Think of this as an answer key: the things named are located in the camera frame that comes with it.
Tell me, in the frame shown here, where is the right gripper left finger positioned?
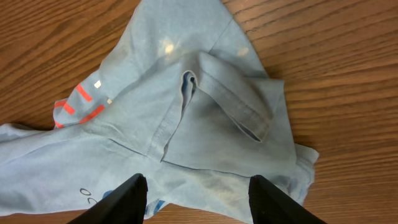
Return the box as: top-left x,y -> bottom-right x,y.
68,174 -> 148,224

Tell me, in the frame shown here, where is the light blue t-shirt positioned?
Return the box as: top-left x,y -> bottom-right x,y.
1,0 -> 318,223

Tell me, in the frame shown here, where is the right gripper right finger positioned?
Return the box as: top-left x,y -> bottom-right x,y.
248,175 -> 326,224

